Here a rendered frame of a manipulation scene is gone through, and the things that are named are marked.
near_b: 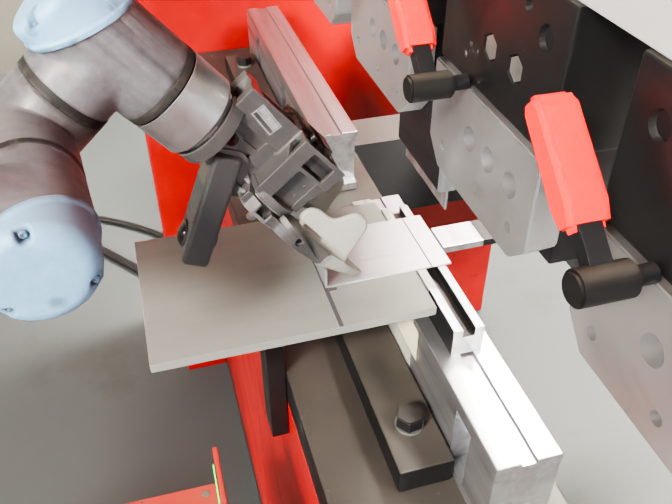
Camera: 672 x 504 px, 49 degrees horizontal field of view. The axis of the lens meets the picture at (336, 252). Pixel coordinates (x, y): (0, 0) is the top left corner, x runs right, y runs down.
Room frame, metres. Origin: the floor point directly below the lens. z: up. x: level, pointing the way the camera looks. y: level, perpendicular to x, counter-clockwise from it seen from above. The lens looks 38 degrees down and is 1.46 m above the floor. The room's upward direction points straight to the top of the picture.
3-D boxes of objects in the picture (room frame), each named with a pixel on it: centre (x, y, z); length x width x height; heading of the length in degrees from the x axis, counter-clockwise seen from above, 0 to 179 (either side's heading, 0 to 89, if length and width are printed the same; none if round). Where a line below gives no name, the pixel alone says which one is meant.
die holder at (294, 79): (1.12, 0.07, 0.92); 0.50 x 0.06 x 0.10; 16
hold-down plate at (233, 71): (1.16, 0.14, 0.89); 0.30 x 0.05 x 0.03; 16
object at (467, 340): (0.57, -0.09, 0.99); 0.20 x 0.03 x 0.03; 16
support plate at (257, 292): (0.55, 0.06, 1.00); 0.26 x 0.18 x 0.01; 106
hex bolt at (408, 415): (0.44, -0.07, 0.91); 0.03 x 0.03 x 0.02
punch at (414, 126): (0.60, -0.09, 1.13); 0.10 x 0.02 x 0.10; 16
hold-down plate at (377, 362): (0.54, -0.04, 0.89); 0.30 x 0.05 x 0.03; 16
